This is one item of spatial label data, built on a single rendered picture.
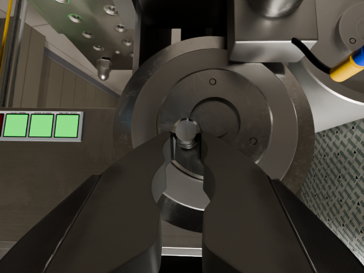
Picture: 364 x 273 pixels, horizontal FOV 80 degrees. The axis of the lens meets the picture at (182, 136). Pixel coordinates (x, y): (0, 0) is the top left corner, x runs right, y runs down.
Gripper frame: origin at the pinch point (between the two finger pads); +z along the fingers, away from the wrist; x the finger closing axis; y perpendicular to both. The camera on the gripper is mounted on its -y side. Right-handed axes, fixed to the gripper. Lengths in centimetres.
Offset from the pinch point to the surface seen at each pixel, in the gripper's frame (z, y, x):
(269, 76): 5.4, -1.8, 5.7
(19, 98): 161, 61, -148
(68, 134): 31.3, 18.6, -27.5
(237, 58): 5.5, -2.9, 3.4
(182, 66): 5.9, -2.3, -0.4
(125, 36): 34.9, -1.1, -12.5
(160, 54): 7.6, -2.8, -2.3
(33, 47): 199, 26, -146
